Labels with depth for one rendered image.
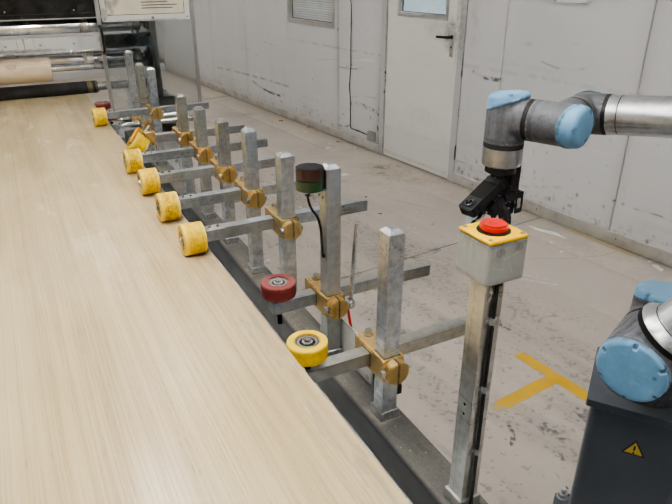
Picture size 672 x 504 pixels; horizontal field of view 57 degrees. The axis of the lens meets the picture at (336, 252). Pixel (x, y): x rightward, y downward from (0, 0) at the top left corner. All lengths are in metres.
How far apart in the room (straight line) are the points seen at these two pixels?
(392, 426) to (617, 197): 2.94
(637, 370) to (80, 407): 1.08
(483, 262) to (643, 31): 3.09
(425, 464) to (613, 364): 0.47
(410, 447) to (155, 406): 0.50
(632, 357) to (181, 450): 0.92
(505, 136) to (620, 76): 2.57
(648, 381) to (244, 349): 0.83
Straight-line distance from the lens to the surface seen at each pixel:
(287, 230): 1.56
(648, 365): 1.42
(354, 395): 1.39
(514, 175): 1.50
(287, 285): 1.39
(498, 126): 1.42
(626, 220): 4.04
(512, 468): 2.31
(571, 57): 4.13
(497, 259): 0.88
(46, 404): 1.15
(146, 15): 3.72
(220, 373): 1.14
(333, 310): 1.40
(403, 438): 1.29
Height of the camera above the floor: 1.56
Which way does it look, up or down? 25 degrees down
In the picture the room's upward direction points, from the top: straight up
